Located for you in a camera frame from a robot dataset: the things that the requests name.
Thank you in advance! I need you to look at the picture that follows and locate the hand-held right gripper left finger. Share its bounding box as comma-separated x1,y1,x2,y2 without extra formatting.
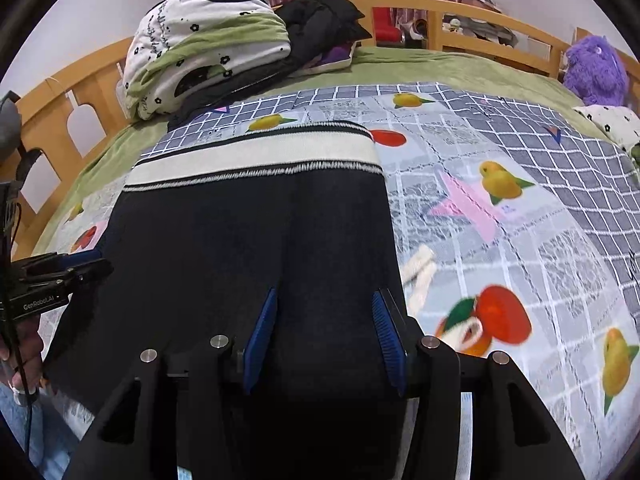
62,287,279,480

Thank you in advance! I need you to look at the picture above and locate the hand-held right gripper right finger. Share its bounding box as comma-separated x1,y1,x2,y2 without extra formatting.
371,287,586,480

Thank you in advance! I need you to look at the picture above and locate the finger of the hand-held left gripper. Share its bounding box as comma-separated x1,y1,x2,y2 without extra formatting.
60,259,115,292
22,252,101,275

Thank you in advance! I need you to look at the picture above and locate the black sweater with white stripes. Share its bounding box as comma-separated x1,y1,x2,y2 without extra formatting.
42,120,438,480

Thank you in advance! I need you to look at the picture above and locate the person's left hand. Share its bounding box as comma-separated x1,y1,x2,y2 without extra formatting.
0,320,47,403

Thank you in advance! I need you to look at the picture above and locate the fruit print checked sheet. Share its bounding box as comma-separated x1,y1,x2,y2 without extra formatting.
30,81,640,480

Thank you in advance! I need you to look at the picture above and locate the folded white green quilt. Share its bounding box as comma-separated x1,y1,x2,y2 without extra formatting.
121,0,292,121

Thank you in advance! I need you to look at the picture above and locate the green blanket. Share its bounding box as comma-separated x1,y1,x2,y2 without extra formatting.
30,45,581,256

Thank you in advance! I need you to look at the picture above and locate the white floral pillow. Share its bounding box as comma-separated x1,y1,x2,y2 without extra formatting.
572,104,640,166

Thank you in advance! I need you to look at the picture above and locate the red chair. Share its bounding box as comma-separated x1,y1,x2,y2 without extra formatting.
342,0,403,46

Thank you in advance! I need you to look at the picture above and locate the black jacket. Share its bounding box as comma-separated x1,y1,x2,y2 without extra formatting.
167,0,373,128

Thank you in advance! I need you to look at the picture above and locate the cluttered papers pile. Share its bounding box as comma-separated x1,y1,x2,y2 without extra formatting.
440,0,521,46

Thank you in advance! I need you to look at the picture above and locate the purple plush toy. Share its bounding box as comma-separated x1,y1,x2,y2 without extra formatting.
562,35,630,107

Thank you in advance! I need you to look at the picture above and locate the wooden bed frame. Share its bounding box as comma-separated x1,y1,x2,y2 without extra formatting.
0,0,640,261

